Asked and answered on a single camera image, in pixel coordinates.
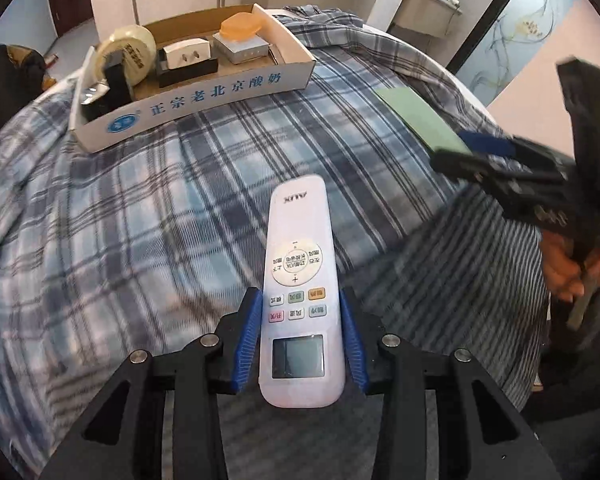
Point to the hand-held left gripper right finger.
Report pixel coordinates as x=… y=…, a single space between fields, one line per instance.
x=352 y=340

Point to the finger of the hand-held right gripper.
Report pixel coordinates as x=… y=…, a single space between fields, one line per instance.
x=460 y=162
x=485 y=143

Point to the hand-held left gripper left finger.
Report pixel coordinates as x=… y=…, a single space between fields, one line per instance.
x=247 y=340

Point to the green pad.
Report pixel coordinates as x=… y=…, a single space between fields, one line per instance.
x=415 y=115

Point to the white remote control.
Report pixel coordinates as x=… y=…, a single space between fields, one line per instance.
x=297 y=240

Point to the small grey box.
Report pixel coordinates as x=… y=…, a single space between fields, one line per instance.
x=240 y=52

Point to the printed cardboard box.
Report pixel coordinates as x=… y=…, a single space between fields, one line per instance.
x=205 y=95

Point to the orange soap box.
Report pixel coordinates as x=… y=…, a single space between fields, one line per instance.
x=241 y=25

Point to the black box with silver top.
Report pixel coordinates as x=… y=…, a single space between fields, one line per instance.
x=97 y=110

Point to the white power adapter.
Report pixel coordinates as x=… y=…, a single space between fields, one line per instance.
x=185 y=55

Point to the beige tape roll dispenser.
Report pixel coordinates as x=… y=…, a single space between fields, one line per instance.
x=130 y=50

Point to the person's right hand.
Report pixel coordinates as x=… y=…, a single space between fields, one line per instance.
x=560 y=270

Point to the patterned glass door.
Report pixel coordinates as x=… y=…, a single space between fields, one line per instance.
x=520 y=35

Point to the grey striped clothing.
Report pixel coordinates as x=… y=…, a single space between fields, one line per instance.
x=455 y=285

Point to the beige vanity cabinet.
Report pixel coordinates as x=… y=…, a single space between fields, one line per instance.
x=420 y=15

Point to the blue plaid blanket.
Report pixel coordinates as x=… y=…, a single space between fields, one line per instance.
x=130 y=210

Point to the dark cloth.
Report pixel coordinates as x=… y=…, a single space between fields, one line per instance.
x=580 y=410

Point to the black jacket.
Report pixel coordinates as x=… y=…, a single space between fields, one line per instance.
x=10 y=90

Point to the brown patterned cloth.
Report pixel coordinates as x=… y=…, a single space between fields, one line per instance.
x=27 y=56

